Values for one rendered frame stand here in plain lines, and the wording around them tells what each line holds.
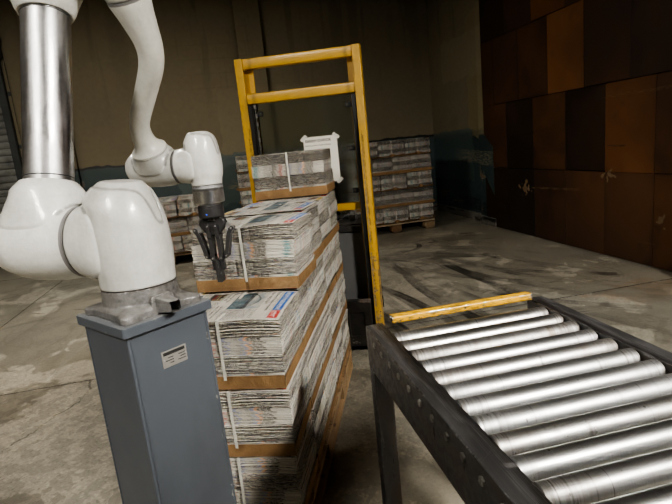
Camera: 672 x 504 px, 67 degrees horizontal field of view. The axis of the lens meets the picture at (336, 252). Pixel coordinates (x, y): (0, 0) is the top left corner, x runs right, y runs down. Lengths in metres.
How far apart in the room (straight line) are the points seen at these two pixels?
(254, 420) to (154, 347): 0.65
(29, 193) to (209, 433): 0.64
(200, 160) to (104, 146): 7.21
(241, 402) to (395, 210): 5.83
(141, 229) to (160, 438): 0.43
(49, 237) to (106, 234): 0.13
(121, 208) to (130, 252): 0.09
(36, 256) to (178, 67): 7.55
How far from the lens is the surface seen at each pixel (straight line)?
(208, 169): 1.52
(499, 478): 0.85
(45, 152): 1.26
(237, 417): 1.69
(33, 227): 1.20
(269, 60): 3.21
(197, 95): 8.57
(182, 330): 1.13
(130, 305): 1.11
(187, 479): 1.25
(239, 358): 1.59
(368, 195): 3.09
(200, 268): 1.86
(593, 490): 0.87
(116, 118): 8.67
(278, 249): 1.75
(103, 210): 1.09
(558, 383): 1.13
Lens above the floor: 1.30
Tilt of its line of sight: 12 degrees down
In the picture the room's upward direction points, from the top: 6 degrees counter-clockwise
